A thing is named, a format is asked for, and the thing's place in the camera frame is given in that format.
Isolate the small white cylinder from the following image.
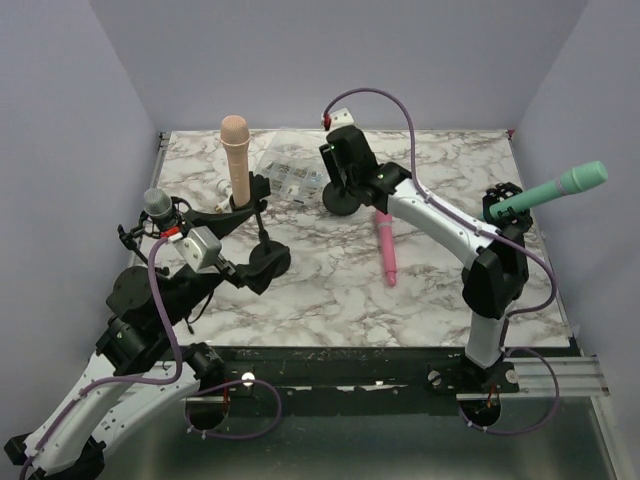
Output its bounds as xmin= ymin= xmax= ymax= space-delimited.
xmin=216 ymin=178 xmax=232 ymax=195

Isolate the black shock mount stand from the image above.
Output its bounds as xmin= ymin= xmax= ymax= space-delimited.
xmin=117 ymin=196 xmax=191 ymax=266
xmin=462 ymin=182 xmax=533 ymax=310

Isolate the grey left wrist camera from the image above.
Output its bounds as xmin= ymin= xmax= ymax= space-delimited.
xmin=174 ymin=226 xmax=222 ymax=274

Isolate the pink microphone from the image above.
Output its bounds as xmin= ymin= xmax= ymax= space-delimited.
xmin=375 ymin=211 xmax=397 ymax=287

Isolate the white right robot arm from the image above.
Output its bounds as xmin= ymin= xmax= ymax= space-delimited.
xmin=320 ymin=125 xmax=529 ymax=392

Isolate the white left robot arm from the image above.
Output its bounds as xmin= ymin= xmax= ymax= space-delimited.
xmin=5 ymin=197 xmax=290 ymax=479

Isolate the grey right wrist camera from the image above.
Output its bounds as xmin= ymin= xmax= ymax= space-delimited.
xmin=323 ymin=108 xmax=355 ymax=132

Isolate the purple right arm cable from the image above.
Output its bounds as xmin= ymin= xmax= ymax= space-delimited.
xmin=319 ymin=88 xmax=561 ymax=435

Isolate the black desk mic stand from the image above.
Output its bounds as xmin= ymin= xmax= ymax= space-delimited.
xmin=229 ymin=172 xmax=291 ymax=278
xmin=322 ymin=183 xmax=363 ymax=217

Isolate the teal microphone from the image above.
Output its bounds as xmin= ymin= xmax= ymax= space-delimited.
xmin=481 ymin=161 xmax=608 ymax=225

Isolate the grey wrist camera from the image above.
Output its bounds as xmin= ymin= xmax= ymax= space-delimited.
xmin=323 ymin=108 xmax=355 ymax=132
xmin=174 ymin=226 xmax=222 ymax=274

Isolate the beige microphone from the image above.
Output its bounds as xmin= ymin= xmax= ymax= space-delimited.
xmin=220 ymin=115 xmax=251 ymax=208

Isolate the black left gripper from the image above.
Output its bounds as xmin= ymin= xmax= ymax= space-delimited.
xmin=163 ymin=210 xmax=291 ymax=325

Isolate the black right shock mount stand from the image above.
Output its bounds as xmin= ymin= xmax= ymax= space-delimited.
xmin=462 ymin=182 xmax=533 ymax=310

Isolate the silver condenser microphone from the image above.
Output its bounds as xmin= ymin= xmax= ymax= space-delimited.
xmin=143 ymin=188 xmax=176 ymax=225

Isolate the clear plastic parts box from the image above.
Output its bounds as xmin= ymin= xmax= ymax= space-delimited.
xmin=254 ymin=129 xmax=328 ymax=205

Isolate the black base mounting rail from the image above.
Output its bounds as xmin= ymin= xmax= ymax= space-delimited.
xmin=149 ymin=344 xmax=556 ymax=419

